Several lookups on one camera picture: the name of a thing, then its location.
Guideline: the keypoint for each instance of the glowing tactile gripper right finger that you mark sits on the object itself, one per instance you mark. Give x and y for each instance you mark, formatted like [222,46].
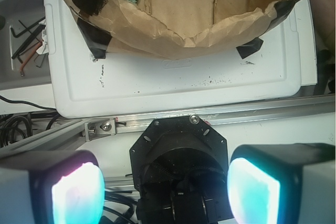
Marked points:
[282,183]

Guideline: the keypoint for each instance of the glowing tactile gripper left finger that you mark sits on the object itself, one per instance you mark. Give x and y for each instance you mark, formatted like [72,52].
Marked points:
[51,187]

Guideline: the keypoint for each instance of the grey tool tray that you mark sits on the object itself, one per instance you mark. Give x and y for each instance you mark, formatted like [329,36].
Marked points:
[37,70]

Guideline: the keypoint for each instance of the black hex key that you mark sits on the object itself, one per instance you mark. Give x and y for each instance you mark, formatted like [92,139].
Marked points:
[34,30]

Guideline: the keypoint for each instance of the brown paper bag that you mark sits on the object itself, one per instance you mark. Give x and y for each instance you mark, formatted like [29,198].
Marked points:
[176,29]

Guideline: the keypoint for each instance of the aluminium extrusion rail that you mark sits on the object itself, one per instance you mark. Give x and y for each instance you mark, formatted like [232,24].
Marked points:
[14,138]

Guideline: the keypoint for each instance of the orange handled hex key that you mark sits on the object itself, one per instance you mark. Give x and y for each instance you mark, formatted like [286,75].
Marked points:
[28,58]

